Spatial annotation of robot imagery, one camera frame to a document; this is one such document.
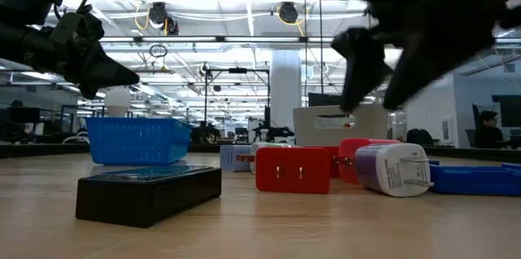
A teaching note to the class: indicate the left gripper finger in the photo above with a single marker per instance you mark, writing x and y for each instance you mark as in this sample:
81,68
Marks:
103,59
102,77

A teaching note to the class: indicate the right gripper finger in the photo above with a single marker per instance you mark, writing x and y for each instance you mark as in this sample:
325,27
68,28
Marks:
431,59
362,63

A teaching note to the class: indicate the red wall charger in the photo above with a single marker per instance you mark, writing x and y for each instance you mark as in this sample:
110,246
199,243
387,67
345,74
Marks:
293,177
351,149

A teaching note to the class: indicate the purple and white wall charger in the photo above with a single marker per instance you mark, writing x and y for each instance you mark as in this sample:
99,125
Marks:
390,169

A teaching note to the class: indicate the black digital timer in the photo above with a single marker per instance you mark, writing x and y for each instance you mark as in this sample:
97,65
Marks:
142,198

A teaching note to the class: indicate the green and white wall charger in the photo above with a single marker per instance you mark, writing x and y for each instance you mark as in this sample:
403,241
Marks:
260,145

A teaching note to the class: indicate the light blue wall charger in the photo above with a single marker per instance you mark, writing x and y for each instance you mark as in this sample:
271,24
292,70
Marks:
230,165

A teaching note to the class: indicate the white light bulb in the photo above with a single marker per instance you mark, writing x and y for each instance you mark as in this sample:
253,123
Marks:
117,100

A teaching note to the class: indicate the black monitor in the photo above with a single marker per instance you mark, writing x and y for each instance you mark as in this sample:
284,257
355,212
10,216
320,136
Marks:
323,99

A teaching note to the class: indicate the blue plastic basket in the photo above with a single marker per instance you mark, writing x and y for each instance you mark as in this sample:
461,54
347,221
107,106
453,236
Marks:
134,141

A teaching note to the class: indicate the black backpack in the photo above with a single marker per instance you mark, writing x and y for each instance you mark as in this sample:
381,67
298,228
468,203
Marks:
419,137

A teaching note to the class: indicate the white building column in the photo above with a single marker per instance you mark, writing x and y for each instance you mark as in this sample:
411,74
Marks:
286,88

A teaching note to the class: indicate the grey plastic bin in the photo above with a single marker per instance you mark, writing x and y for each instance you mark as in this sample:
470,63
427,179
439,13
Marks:
309,128

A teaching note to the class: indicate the person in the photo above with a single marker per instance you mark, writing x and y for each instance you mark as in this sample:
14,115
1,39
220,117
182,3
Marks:
488,133

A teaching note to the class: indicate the small black ceiling reel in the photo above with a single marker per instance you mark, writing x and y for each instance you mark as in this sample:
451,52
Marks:
204,69

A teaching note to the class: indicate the black background robot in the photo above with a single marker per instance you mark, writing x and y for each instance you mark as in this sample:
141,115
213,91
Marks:
277,133

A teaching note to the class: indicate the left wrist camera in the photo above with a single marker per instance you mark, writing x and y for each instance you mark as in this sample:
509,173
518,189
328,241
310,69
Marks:
91,23

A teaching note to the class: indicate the dark wall screen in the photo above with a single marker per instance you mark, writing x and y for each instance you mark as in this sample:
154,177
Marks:
510,112

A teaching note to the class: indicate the long ceiling light rail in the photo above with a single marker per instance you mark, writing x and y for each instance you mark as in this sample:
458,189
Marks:
260,39

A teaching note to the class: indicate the black metal stand frame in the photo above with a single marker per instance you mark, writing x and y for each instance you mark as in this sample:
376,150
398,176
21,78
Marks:
238,70

